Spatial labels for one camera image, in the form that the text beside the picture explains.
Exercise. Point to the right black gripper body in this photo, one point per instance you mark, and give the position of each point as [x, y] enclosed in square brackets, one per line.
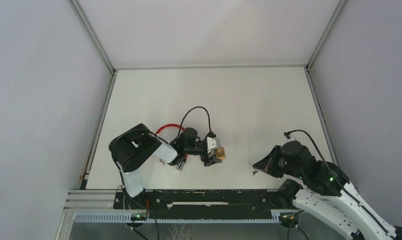
[294, 171]

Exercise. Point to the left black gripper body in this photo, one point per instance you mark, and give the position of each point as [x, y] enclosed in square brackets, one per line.
[197, 149]

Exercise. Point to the brass padlock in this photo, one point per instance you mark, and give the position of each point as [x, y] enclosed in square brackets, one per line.
[220, 153]

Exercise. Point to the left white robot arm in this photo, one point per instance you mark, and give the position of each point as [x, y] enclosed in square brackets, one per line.
[133, 148]

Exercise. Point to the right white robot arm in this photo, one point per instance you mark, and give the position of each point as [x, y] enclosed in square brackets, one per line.
[324, 191]

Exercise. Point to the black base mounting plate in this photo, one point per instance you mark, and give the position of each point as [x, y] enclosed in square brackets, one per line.
[204, 203]

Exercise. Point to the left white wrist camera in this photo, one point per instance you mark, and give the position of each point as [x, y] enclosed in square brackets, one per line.
[213, 143]

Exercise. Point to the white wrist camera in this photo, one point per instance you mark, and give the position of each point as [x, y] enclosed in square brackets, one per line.
[289, 137]
[213, 143]

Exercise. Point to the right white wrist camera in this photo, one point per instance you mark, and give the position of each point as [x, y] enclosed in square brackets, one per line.
[289, 137]

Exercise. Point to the aluminium frame rails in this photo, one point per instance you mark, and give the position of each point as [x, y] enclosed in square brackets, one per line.
[97, 45]

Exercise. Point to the white slotted cable duct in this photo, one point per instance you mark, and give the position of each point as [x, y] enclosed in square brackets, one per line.
[120, 217]

